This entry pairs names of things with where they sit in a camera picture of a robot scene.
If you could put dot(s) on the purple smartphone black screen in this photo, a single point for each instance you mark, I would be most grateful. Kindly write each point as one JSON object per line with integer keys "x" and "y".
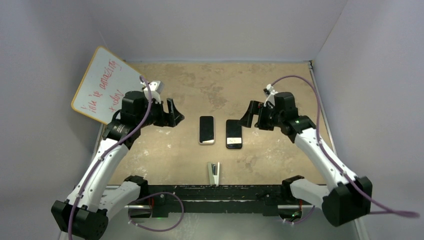
{"x": 207, "y": 128}

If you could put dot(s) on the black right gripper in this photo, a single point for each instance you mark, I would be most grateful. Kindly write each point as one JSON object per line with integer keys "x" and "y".
{"x": 254, "y": 108}

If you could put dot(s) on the white stapler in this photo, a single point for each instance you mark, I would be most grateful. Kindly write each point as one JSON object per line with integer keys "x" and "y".
{"x": 214, "y": 173}

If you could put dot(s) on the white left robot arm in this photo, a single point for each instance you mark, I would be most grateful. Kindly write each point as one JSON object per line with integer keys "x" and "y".
{"x": 86, "y": 212}

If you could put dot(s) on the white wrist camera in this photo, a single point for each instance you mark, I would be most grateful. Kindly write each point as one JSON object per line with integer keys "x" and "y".
{"x": 156, "y": 88}
{"x": 270, "y": 93}

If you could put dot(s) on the white phone case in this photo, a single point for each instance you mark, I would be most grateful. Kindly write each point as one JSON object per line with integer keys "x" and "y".
{"x": 207, "y": 142}

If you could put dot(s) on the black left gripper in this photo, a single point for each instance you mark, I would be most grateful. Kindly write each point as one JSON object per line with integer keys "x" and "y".
{"x": 168, "y": 119}

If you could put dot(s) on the black aluminium mounting rail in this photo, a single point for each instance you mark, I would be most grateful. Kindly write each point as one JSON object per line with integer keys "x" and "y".
{"x": 218, "y": 198}

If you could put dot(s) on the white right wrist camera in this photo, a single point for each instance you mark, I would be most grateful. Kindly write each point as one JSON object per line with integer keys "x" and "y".
{"x": 270, "y": 93}

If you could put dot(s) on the black phone case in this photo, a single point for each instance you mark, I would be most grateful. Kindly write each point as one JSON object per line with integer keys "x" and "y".
{"x": 226, "y": 134}

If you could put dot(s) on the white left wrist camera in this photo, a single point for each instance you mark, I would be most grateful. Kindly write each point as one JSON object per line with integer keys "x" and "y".
{"x": 156, "y": 88}

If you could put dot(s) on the yellow framed whiteboard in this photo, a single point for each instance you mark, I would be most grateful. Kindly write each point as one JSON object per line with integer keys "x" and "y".
{"x": 103, "y": 86}

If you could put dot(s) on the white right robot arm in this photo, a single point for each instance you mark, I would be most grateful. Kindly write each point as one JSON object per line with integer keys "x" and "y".
{"x": 305, "y": 135}

